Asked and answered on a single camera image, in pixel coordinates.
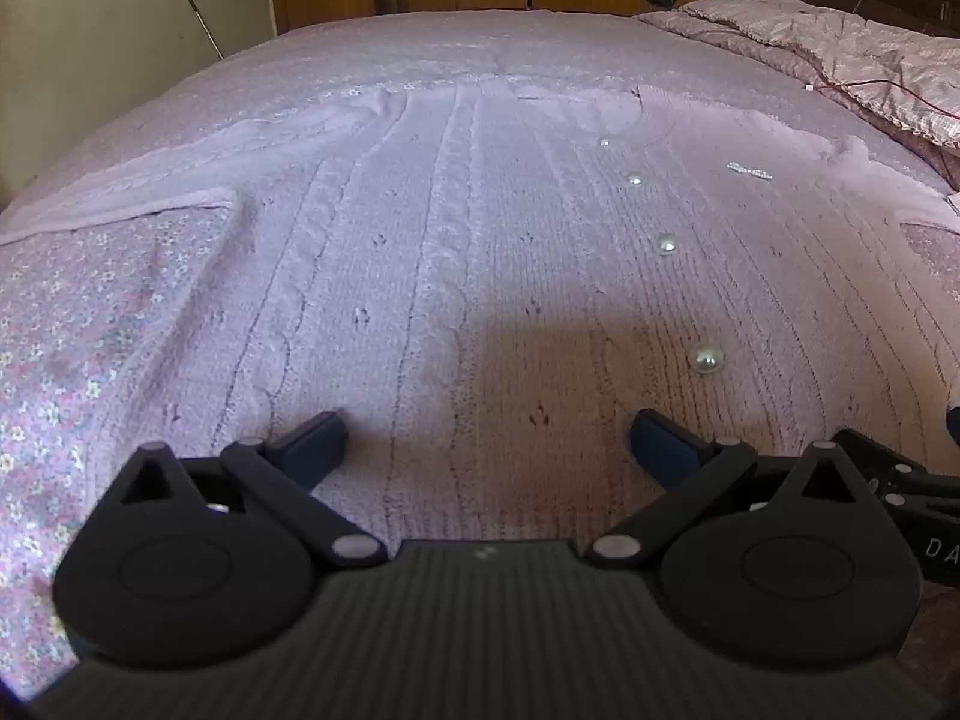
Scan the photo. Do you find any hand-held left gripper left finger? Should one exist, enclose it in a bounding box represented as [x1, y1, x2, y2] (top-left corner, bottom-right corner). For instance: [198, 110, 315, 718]
[120, 409, 389, 568]

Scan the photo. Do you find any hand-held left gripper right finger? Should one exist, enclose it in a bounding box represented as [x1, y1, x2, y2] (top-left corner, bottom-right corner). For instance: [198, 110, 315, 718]
[589, 409, 875, 571]

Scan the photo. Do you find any lilac knit sweater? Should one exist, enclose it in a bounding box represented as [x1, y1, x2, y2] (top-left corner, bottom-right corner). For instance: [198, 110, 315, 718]
[0, 79, 960, 545]

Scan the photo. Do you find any pink floral bed sheet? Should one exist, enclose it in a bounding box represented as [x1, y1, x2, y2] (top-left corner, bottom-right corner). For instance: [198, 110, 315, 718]
[0, 7, 960, 700]

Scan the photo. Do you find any pink quilt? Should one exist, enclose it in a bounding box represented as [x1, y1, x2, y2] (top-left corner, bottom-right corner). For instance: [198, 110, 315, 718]
[634, 0, 960, 192]

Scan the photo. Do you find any thin stick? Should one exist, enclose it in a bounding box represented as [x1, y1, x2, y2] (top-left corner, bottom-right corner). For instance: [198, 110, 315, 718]
[187, 0, 226, 60]

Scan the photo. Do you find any red cable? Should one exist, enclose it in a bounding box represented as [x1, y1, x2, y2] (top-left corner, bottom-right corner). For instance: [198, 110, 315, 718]
[804, 73, 960, 127]

